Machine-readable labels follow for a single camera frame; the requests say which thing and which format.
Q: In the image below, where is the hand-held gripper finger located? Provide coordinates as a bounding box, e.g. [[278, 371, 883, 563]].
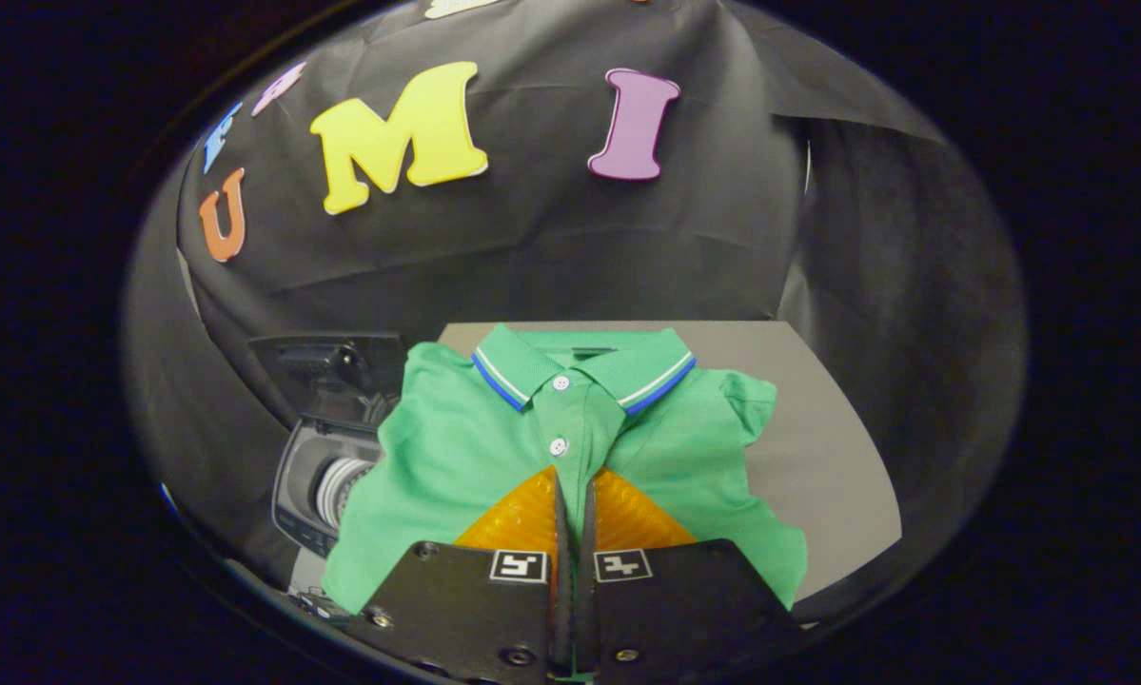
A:
[[346, 464, 572, 682], [575, 466, 805, 684]]

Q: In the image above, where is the green polo shirt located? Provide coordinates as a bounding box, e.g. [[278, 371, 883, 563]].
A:
[[323, 323, 809, 616]]

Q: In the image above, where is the grey washing machine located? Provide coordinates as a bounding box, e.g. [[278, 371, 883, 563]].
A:
[[272, 414, 409, 619]]

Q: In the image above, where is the dark glass washing machine lid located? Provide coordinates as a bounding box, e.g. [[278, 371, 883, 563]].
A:
[[246, 331, 409, 425]]

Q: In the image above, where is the beige cabinet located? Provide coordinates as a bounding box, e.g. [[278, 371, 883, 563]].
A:
[[437, 321, 904, 602]]

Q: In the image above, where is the black backdrop cloth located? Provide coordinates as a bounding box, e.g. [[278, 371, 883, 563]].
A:
[[123, 0, 1028, 610]]

